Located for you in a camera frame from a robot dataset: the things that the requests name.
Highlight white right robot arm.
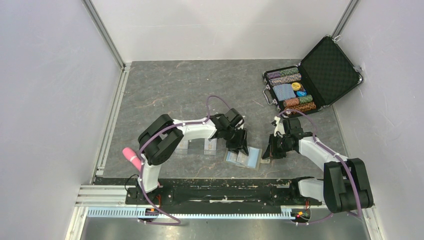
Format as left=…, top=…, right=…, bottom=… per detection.
left=262, top=117, right=374, bottom=213

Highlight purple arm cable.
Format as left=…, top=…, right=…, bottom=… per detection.
left=137, top=95, right=233, bottom=227
left=276, top=109, right=364, bottom=226

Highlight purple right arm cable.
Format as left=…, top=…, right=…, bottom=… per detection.
left=276, top=109, right=364, bottom=226

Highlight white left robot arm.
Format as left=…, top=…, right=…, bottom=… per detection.
left=137, top=108, right=249, bottom=204

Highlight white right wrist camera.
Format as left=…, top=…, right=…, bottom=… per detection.
left=271, top=116, right=285, bottom=137

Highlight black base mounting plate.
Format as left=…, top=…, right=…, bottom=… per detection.
left=125, top=178, right=323, bottom=215

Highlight clear acrylic card box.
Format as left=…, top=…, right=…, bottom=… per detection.
left=174, top=140, right=190, bottom=155
left=203, top=138, right=217, bottom=156

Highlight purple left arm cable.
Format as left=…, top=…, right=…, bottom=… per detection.
left=137, top=95, right=233, bottom=227

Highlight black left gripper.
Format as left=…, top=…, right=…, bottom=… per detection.
left=223, top=126, right=249, bottom=157

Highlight poker chips in case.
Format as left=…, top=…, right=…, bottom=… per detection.
left=262, top=66, right=319, bottom=114

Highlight black poker chip case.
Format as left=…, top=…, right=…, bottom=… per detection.
left=262, top=35, right=365, bottom=119

